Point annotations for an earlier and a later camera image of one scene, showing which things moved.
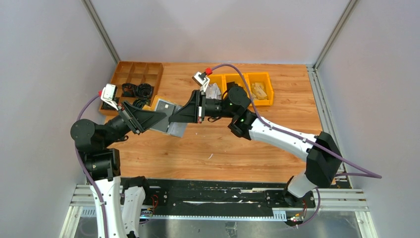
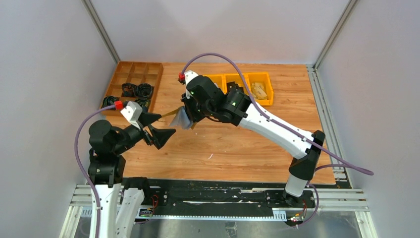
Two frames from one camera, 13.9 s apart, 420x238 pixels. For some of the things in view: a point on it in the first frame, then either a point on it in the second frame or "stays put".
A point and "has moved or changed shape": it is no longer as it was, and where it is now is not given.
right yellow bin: [260, 88] stays put
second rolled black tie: [129, 90] stays put
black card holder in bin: [231, 84] stays put
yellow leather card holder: [163, 105] has moved or changed shape
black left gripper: [138, 120] -> [160, 136]
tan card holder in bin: [257, 90] stays put
